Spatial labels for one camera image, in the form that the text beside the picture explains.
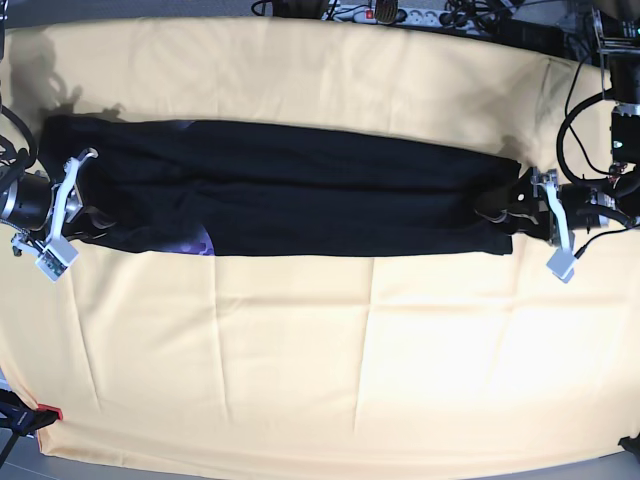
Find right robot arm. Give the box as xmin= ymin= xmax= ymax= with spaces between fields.
xmin=1 ymin=28 xmax=123 ymax=250

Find black corner clamp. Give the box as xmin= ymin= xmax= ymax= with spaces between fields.
xmin=618 ymin=435 xmax=640 ymax=462

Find white power strip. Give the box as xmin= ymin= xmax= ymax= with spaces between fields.
xmin=320 ymin=1 xmax=486 ymax=36

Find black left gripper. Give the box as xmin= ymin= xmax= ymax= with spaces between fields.
xmin=474 ymin=179 xmax=608 ymax=245

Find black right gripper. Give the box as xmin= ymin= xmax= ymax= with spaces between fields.
xmin=1 ymin=172 xmax=117 ymax=240

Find black T-shirt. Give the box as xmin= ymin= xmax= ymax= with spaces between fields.
xmin=39 ymin=115 xmax=520 ymax=257

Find black power adapter box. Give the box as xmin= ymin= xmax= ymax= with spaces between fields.
xmin=499 ymin=19 xmax=565 ymax=57

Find yellow table cloth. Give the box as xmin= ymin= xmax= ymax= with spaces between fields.
xmin=1 ymin=18 xmax=639 ymax=479

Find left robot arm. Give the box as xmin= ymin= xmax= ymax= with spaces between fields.
xmin=475 ymin=1 xmax=639 ymax=249

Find blue red table clamp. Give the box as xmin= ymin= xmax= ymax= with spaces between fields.
xmin=1 ymin=389 xmax=62 ymax=437

